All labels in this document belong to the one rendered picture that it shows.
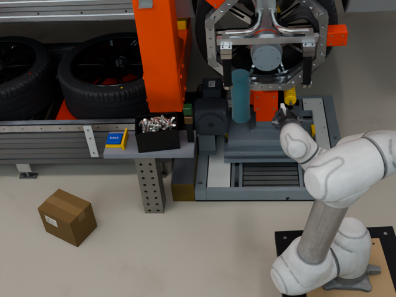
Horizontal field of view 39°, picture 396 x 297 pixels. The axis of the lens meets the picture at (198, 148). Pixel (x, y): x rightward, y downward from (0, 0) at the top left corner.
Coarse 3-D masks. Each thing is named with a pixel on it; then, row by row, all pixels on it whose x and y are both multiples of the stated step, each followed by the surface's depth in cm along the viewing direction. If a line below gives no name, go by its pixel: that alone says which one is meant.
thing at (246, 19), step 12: (252, 0) 254; (276, 0) 254; (240, 12) 259; (288, 12) 257; (216, 24) 276; (252, 24) 267; (288, 24) 262; (300, 24) 261; (216, 48) 270; (240, 48) 271; (288, 48) 288; (300, 48) 269; (240, 60) 283; (288, 60) 281; (300, 60) 273; (252, 72) 278; (264, 72) 279; (276, 72) 277
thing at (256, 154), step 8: (304, 112) 327; (304, 120) 320; (312, 120) 319; (304, 128) 318; (312, 128) 312; (312, 136) 311; (224, 144) 309; (224, 152) 304; (232, 152) 304; (240, 152) 303; (248, 152) 303; (256, 152) 302; (264, 152) 302; (272, 152) 302; (280, 152) 301; (224, 160) 308; (232, 160) 308; (240, 160) 307; (248, 160) 307; (256, 160) 306; (264, 160) 306; (272, 160) 306; (280, 160) 305; (288, 160) 305
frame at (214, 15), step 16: (304, 0) 246; (208, 16) 251; (320, 16) 246; (208, 32) 255; (320, 32) 251; (208, 48) 260; (320, 48) 256; (320, 64) 261; (256, 80) 275; (272, 80) 274; (288, 80) 270
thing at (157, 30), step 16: (144, 0) 237; (160, 0) 237; (144, 16) 243; (160, 16) 242; (176, 16) 258; (144, 32) 248; (160, 32) 247; (176, 32) 258; (144, 48) 253; (160, 48) 252; (176, 48) 257; (144, 64) 259; (160, 64) 258; (176, 64) 258; (144, 80) 266; (160, 80) 264; (176, 80) 263; (160, 96) 270; (176, 96) 269; (160, 112) 276
